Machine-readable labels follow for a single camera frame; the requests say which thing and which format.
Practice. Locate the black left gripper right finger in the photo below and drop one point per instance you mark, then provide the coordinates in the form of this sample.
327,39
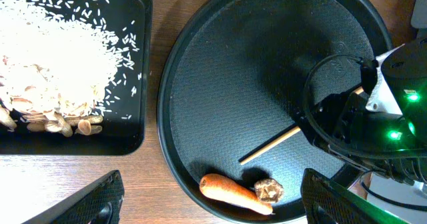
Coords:
325,201

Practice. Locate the black rectangular tray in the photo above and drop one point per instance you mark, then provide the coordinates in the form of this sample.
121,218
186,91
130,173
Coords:
124,120

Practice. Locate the wooden chopstick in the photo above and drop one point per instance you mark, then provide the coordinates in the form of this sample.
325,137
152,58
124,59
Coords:
293,131

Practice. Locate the pistachio shells and rice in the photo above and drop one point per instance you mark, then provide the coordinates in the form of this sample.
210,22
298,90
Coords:
67,65

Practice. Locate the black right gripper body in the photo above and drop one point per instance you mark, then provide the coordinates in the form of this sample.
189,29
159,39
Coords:
342,125

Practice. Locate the grey dishwasher rack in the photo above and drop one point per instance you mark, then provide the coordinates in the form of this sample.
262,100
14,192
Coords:
418,18

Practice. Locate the round black serving tray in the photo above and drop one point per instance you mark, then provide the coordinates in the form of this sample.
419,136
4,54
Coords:
233,81

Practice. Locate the orange carrot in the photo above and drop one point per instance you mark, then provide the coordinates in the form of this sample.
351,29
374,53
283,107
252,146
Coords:
220,188

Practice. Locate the brown food lump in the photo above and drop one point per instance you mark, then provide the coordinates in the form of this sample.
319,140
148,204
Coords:
269,191

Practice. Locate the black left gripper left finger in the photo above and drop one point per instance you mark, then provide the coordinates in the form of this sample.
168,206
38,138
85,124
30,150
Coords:
98,203

